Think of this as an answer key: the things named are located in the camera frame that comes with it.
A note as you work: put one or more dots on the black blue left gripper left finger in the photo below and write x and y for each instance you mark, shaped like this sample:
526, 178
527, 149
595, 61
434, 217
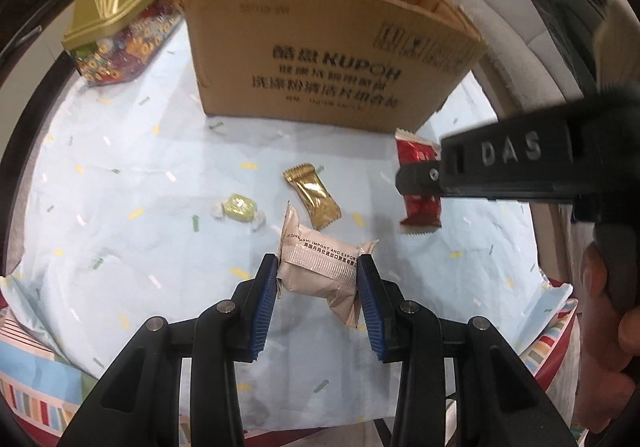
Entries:
136, 401

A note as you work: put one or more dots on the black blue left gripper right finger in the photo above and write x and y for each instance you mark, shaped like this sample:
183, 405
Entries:
499, 402

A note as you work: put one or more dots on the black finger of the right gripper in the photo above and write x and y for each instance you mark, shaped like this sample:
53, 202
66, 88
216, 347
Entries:
419, 179

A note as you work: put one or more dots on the red snack packet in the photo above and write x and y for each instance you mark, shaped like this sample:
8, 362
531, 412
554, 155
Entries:
416, 156

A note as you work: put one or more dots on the beige pastry packet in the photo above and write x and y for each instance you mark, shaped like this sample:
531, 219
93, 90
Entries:
320, 266

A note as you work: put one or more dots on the person's hand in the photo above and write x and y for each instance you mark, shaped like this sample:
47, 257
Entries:
610, 341

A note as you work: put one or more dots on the colourful striped mat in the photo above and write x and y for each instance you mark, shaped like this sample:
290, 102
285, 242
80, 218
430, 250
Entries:
42, 390

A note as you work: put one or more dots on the gold wrapped snack bar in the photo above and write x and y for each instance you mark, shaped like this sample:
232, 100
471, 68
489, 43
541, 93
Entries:
320, 205

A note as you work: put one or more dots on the grey curved sofa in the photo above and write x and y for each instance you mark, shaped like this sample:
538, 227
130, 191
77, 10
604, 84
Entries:
522, 69

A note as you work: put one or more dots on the yellow green wrapped candy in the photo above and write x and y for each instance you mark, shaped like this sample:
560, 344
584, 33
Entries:
240, 209

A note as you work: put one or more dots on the brown cardboard box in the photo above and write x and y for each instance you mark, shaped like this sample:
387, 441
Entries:
376, 65

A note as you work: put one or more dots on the light blue patterned tablecloth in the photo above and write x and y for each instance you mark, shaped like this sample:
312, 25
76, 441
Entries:
137, 204

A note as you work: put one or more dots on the gold lid candy container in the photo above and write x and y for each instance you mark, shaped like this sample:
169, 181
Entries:
113, 41

